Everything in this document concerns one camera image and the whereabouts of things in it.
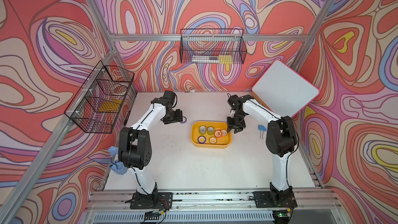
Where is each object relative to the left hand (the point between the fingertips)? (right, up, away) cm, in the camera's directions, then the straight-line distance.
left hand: (179, 119), depth 92 cm
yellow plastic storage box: (+27, -13, +1) cm, 31 cm away
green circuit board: (-10, -43, -20) cm, 49 cm away
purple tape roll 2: (+2, -3, +10) cm, 10 cm away
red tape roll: (+28, -8, +4) cm, 29 cm away
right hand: (+32, -8, -2) cm, 33 cm away
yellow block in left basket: (-29, +8, -20) cm, 37 cm away
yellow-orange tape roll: (+21, -13, +1) cm, 24 cm away
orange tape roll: (+24, -9, +4) cm, 26 cm away
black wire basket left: (-33, +9, -24) cm, 42 cm away
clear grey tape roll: (+14, -7, +4) cm, 16 cm away
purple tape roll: (+14, -12, +1) cm, 18 cm away
